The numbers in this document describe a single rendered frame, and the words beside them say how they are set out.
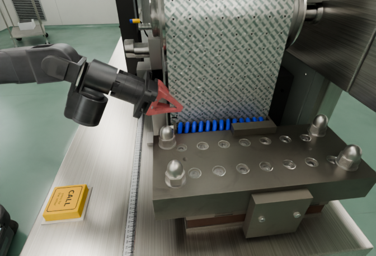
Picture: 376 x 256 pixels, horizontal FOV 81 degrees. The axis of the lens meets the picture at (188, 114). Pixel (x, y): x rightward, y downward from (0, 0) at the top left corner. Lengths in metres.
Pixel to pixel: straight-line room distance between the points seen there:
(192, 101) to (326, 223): 0.37
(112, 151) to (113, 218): 0.21
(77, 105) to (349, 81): 0.51
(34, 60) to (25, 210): 1.53
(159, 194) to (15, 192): 1.73
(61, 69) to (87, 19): 5.92
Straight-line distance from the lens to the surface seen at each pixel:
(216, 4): 0.44
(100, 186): 0.59
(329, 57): 0.54
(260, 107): 0.55
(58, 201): 0.57
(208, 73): 0.46
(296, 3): 0.50
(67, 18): 6.46
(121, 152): 0.66
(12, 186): 2.11
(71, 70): 0.43
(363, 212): 1.94
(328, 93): 0.82
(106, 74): 0.44
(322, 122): 0.54
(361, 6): 0.50
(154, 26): 0.45
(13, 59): 0.47
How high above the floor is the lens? 1.34
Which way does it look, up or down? 35 degrees down
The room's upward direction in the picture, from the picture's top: straight up
